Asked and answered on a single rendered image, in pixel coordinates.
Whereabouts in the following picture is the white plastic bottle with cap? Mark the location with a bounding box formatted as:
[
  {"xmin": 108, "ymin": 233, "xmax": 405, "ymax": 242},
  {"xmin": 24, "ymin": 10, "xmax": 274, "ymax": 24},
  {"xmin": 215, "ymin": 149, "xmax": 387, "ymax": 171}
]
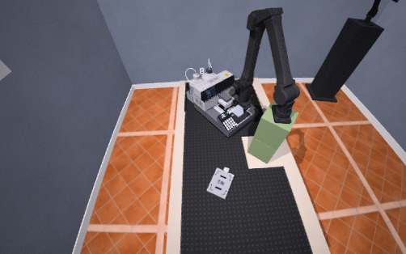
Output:
[{"xmin": 189, "ymin": 74, "xmax": 204, "ymax": 97}]

